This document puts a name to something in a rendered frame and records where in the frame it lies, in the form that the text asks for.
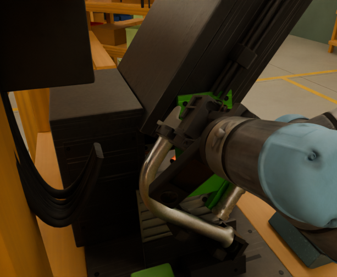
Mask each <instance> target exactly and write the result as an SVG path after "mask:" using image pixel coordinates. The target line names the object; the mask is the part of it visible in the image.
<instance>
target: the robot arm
mask: <svg viewBox="0 0 337 277"><path fill-rule="evenodd" d="M219 102H222V101H221V100H218V99H213V98H212V97H211V96H209V95H193V96H192V97H191V99H190V101H189V102H188V104H187V106H186V107H185V109H184V111H183V112H182V114H181V116H180V117H181V118H183V120H180V119H179V114H180V111H181V106H176V107H175V108H174V109H173V110H172V112H171V113H170V114H169V115H168V117H167V118H166V120H165V121H164V122H163V123H162V124H159V125H158V127H157V128H156V131H155V132H156V133H157V134H158V135H159V136H160V137H162V138H164V139H167V140H168V141H169V142H170V143H171V144H173V145H174V146H176V147H177V148H179V149H180V150H182V151H183V153H182V154H181V155H180V156H179V157H178V158H177V159H176V160H175V161H174V162H172V164H171V165H170V166H169V167H167V169H166V170H165V171H163V172H162V173H161V174H160V175H159V176H158V177H157V178H156V179H155V180H154V181H153V182H152V183H151V184H150V185H149V188H148V196H149V197H150V198H151V199H153V200H155V201H157V202H159V203H161V204H163V205H165V206H167V207H168V208H170V209H173V208H175V207H176V206H177V205H178V204H179V203H181V202H182V201H183V200H184V199H185V198H187V197H188V196H189V195H190V194H192V193H193V192H194V191H195V190H196V189H197V188H199V187H200V186H201V185H202V184H203V183H204V182H206V181H207V180H208V179H209V178H210V177H211V176H213V175H214V174H217V175H218V176H220V177H221V178H223V179H225V180H227V181H228V182H230V183H232V184H234V185H236V186H238V187H240V188H242V189H244V190H245V191H247V192H249V193H251V194H253V195H255V196H257V197H258V198H260V199H261V200H263V201H265V203H267V204H268V205H270V206H271V207H272V208H273V209H275V210H276V211H277V212H278V213H279V214H280V215H281V216H282V217H284V218H285V219H286V220H287V221H288V222H290V223H291V224H292V225H293V226H294V227H295V228H297V229H298V230H299V231H300V232H301V233H303V234H304V235H305V236H306V237H307V238H308V239H309V240H311V241H312V242H313V243H314V244H315V245H316V246H317V247H319V248H320V249H321V250H322V251H323V252H324V253H325V254H326V256H327V257H328V258H329V259H330V260H331V261H333V262H334V263H336V264H337V108H335V109H332V110H330V111H328V112H325V113H323V114H321V115H318V116H316V117H314V118H311V119H309V118H307V117H304V116H303V115H300V114H286V115H283V116H281V117H279V118H277V119H275V120H274V121H272V120H264V119H260V118H259V117H258V116H256V115H255V114H253V113H252V112H250V111H249V110H248V109H247V108H246V107H245V106H244V105H243V104H241V103H234V105H233V107H232V109H228V106H227V105H226V104H224V102H222V104H221V103H219ZM225 106H226V107H225Z"/></svg>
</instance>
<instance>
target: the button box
mask: <svg viewBox="0 0 337 277"><path fill-rule="evenodd" d="M268 222H269V223H270V225H271V226H272V227H273V228H274V229H275V230H276V232H277V233H278V234H279V235H280V236H281V237H282V238H283V240H284V241H285V242H286V243H287V244H288V245H289V246H290V248H291V249H292V250H293V251H294V252H295V253H296V254H297V256H298V257H299V258H300V260H302V261H303V263H304V264H305V265H306V266H307V267H308V268H311V269H314V268H318V267H320V266H323V265H326V264H329V263H332V262H333V261H331V260H330V259H329V258H328V257H327V256H326V254H325V253H324V252H323V251H322V250H321V249H320V248H319V247H317V246H316V245H315V244H314V243H313V242H312V241H311V240H309V239H308V238H307V237H306V236H305V235H304V234H303V233H301V232H300V231H299V230H298V229H297V228H295V227H294V226H293V225H292V224H291V223H290V222H288V221H287V220H286V219H285V218H284V217H282V216H281V215H280V214H279V213H278V212H277V211H276V212H275V213H274V214H273V216H272V217H271V218H270V219H269V220H268Z"/></svg>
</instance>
